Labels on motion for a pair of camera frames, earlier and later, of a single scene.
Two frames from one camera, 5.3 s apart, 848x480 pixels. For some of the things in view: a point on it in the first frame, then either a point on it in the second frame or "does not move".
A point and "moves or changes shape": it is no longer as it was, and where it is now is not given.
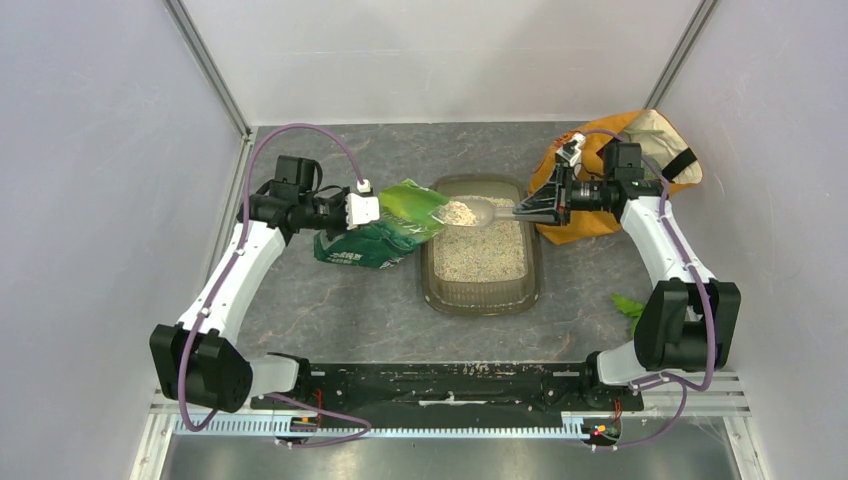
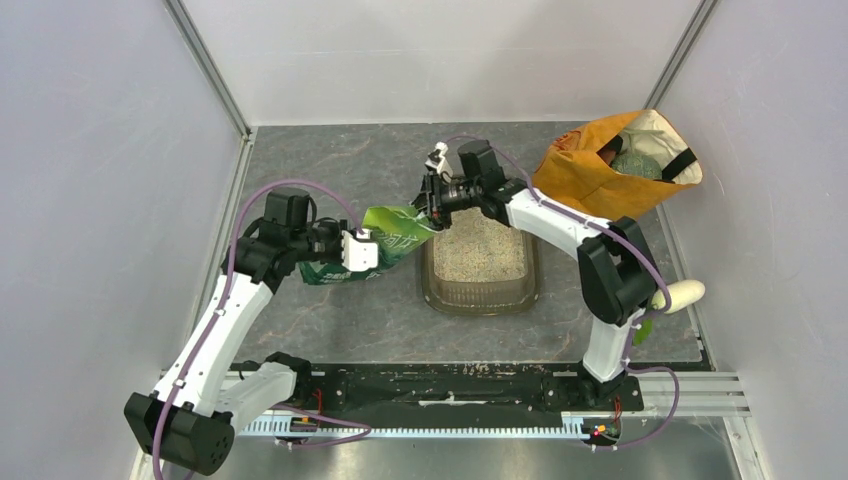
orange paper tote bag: (667, 155) does not move
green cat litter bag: (406, 221) moves or changes shape
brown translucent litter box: (487, 270) does not move
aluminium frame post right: (682, 50) does not move
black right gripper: (552, 201) -> (430, 202)
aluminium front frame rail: (717, 394) does not move
